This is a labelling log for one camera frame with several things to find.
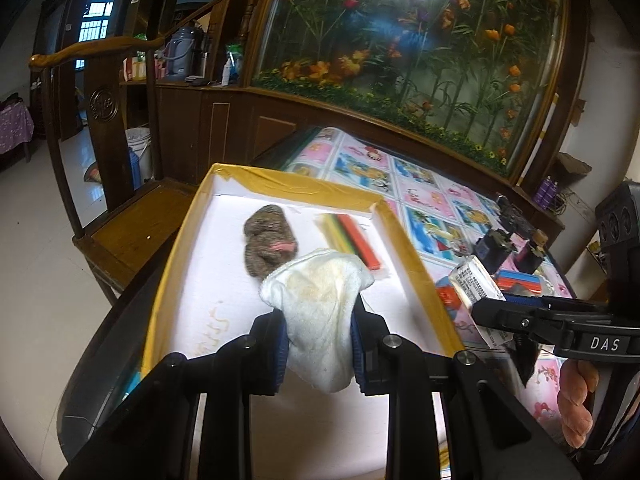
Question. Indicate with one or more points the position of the person's right hand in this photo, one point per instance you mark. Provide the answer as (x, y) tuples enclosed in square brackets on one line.
[(575, 400)]

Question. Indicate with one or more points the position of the printed tablecloth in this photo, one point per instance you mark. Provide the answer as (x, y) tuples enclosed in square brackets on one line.
[(425, 195)]

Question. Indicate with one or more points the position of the plastic-wrapped tissue pack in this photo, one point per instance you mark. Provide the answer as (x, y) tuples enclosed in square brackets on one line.
[(472, 280)]

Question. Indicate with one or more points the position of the yellow cardboard box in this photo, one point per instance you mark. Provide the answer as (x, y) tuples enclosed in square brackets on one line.
[(210, 260)]

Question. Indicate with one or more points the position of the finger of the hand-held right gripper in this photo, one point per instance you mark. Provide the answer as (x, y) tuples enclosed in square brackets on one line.
[(500, 315), (525, 301)]

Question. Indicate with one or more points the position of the wooden chair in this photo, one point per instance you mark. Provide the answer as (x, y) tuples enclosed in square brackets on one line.
[(135, 230)]

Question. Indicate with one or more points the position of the brown knitted scrubber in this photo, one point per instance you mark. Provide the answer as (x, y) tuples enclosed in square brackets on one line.
[(265, 235)]

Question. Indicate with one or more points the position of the purple bottle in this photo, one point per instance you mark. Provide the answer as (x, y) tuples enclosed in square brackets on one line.
[(554, 194), (542, 192)]

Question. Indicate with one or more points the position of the small black device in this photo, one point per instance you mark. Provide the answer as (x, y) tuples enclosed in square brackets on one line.
[(512, 217)]

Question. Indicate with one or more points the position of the wooden cabinet with flower panel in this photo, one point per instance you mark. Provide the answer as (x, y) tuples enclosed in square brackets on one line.
[(225, 120)]

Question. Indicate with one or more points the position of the coloured clay sticks pack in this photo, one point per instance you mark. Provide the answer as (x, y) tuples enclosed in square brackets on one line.
[(357, 245)]

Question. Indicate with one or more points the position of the brown wall shelf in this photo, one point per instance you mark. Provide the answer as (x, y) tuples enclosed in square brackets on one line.
[(572, 162)]

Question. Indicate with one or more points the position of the white bucket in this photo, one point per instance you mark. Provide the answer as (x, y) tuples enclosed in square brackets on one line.
[(140, 152)]

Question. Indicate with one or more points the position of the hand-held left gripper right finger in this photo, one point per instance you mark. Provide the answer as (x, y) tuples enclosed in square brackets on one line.
[(359, 352)]

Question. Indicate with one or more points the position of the purple cloth covered table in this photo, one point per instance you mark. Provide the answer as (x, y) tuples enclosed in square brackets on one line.
[(15, 127)]

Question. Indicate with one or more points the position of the red white box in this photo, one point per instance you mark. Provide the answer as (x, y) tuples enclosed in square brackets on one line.
[(132, 69)]

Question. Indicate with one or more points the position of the white spray bottle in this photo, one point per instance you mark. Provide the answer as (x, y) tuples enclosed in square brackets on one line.
[(227, 72)]

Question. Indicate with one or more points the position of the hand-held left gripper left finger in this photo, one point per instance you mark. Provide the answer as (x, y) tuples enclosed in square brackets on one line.
[(277, 355)]

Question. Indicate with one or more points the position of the red blue sponge pack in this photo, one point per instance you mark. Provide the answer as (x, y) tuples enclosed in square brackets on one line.
[(520, 280)]

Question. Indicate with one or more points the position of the barred window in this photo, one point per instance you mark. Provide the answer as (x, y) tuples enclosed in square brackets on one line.
[(92, 22)]

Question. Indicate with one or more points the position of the white cloth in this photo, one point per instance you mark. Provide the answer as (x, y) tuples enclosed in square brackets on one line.
[(320, 310)]

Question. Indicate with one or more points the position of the black motor with wooden cap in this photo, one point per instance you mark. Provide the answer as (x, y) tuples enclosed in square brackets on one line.
[(527, 260)]

